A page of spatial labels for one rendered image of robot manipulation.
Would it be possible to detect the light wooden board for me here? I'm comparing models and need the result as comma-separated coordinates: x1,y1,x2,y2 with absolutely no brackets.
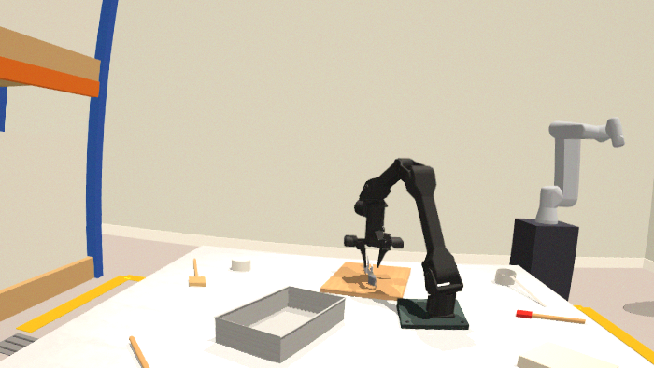
320,262,411,301

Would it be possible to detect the cream short cylinder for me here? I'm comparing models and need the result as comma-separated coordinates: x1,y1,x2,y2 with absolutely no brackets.
232,257,251,272

